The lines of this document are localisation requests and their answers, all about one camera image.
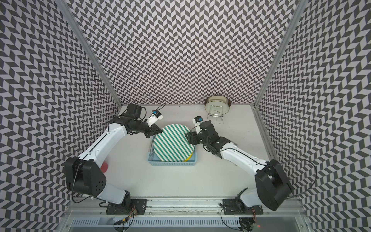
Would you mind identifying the green striped plate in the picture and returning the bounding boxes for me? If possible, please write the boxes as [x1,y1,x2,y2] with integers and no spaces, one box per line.
[154,124,195,162]

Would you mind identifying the yellow striped plate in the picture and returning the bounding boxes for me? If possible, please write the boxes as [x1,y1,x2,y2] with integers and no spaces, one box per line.
[183,152,194,162]

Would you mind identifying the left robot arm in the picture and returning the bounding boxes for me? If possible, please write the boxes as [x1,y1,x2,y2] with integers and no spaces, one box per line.
[64,103,163,208]

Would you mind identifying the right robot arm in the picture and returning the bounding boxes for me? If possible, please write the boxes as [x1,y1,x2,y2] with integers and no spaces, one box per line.
[185,116,293,212]

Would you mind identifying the light blue plastic basket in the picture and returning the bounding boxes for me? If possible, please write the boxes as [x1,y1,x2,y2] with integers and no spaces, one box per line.
[147,136,198,167]

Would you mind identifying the red emergency stop button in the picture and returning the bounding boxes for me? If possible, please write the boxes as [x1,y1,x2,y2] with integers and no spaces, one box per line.
[100,161,109,174]

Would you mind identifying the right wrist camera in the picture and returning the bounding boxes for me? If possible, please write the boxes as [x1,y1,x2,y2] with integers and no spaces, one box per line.
[193,116,203,125]

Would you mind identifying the wire plate stand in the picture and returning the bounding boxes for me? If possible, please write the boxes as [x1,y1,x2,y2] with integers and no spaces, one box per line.
[206,105,223,119]

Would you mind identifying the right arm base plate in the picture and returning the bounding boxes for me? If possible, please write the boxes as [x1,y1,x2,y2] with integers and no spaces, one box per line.
[219,198,263,215]

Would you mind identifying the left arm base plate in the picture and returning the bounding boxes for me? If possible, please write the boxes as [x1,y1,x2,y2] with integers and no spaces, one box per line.
[105,198,148,215]

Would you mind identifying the aluminium front rail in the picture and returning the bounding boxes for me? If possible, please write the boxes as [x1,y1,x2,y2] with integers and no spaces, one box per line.
[62,197,306,218]

